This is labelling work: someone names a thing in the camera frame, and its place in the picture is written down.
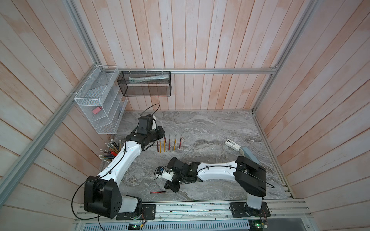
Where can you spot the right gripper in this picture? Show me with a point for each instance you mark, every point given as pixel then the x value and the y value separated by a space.
pixel 169 185

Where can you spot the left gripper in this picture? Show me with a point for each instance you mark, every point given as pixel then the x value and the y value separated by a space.
pixel 161 132

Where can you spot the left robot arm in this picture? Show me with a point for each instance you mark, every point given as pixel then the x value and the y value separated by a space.
pixel 102 195

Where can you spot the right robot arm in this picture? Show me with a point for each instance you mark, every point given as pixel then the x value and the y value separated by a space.
pixel 247 173

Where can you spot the bundle of pencils in cup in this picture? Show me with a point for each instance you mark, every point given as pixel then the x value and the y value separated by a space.
pixel 112 150

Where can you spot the pink eraser block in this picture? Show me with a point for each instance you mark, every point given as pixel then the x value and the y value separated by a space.
pixel 97 110

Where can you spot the papers in black basket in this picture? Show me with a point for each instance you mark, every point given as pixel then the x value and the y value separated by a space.
pixel 149 79

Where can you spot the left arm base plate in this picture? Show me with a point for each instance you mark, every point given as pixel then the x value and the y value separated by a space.
pixel 142 212

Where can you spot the black wire mesh basket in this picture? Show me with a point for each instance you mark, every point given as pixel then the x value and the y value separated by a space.
pixel 144 89

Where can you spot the white wire mesh shelf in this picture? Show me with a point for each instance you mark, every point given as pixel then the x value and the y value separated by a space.
pixel 100 89

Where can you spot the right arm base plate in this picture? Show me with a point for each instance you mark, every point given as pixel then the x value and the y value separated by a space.
pixel 240 210

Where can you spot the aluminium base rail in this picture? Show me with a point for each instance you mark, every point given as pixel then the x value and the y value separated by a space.
pixel 219 210

